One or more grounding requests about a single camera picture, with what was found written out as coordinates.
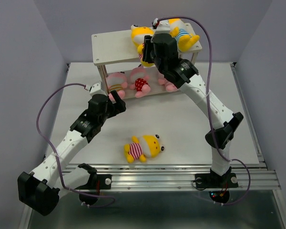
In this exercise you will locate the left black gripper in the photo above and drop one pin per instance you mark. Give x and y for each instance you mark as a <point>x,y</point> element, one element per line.
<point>119,104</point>

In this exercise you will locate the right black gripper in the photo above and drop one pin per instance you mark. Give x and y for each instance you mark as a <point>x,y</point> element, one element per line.
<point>148,44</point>

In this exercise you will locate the yellow frog red-striped shirt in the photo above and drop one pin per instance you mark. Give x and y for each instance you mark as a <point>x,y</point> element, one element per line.
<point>137,35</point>

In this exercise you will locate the pink frog orange-striped shirt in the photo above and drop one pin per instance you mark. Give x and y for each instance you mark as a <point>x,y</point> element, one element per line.
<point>117,81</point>

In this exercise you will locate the pink frog red polka-dot shirt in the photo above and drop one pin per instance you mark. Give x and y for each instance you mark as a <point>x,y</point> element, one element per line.
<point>139,81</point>

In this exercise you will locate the yellow frog blue-striped shirt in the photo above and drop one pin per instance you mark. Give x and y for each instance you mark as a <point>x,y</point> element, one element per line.
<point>184,39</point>

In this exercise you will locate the pink frog pink-striped shirt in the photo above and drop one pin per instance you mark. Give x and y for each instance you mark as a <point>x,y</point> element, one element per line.
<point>169,87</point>

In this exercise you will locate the yellow frog sideways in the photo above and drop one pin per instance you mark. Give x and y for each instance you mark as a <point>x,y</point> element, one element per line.
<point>143,147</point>

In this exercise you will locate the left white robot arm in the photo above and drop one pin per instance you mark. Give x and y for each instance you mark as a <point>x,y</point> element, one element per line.
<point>42,188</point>

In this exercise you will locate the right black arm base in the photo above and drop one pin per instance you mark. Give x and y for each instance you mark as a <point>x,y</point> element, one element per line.
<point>219,185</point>

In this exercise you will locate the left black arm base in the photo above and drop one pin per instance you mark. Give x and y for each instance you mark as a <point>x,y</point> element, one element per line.
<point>91,179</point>

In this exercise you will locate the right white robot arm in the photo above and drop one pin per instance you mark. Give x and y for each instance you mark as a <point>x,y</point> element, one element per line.
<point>223,122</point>

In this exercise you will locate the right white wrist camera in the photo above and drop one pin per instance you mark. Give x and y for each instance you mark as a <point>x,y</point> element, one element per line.
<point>161,26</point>

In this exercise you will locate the aluminium mounting rail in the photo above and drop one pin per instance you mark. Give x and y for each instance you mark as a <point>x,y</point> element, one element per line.
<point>181,127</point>

